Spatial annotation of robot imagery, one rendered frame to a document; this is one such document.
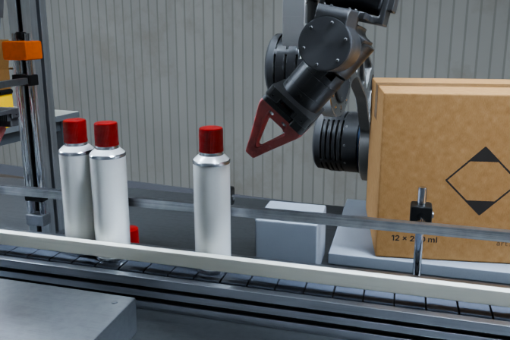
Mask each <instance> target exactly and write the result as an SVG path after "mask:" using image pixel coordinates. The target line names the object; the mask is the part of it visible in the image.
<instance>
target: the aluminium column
mask: <svg viewBox="0 0 510 340"><path fill-rule="evenodd" d="M7 7H8V22H9V30H10V37H11V41H13V40H12V33H16V32H26V33H30V40H31V41H40V42H41V44H42V59H37V60H33V73H34V74H38V81H39V85H36V86H35V91H36V107H37V115H38V124H39V140H40V149H41V157H42V173H43V182H44V187H45V188H54V189H61V179H60V170H59V161H58V143H57V134H56V124H55V107H54V97H53V88H52V70H51V61H50V51H49V34H48V24H47V15H46V0H7ZM21 66H22V74H27V63H26V61H21ZM24 98H25V106H26V114H27V130H28V137H29V146H30V161H31V169H32V177H33V186H34V187H38V184H37V176H36V160H35V152H34V143H33V128H32V119H31V111H30V95H29V87H27V86H24ZM19 129H20V144H21V152H22V160H23V167H24V183H25V186H27V179H26V172H25V164H24V149H23V141H22V133H21V125H20V117H19ZM46 212H47V213H50V216H51V223H49V224H48V225H46V226H44V227H41V226H34V225H29V229H30V231H38V232H45V233H52V234H59V235H62V234H63V233H65V224H64V215H63V206H62V200H57V199H49V198H48V200H46Z"/></svg>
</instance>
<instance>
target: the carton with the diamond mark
mask: <svg viewBox="0 0 510 340"><path fill-rule="evenodd" d="M420 186H424V187H426V188H427V202H430V203H432V207H433V212H434V216H433V218H432V223H440V224H449V225H465V226H474V227H483V228H499V229H508V230H510V80H506V79H446V78H386V77H374V78H373V79H372V91H371V107H370V139H369V154H368V170H367V201H366V210H367V217H373V218H382V219H398V220H407V221H410V208H411V201H417V196H418V188H419V187H420ZM370 233H371V237H372V241H373V248H374V252H375V255H376V256H377V257H401V258H414V239H415V234H413V233H404V232H396V231H381V230H373V229H370ZM422 259H428V260H456V261H470V262H485V263H510V243H508V242H500V241H485V240H476V239H468V238H453V237H445V236H436V235H423V253H422Z"/></svg>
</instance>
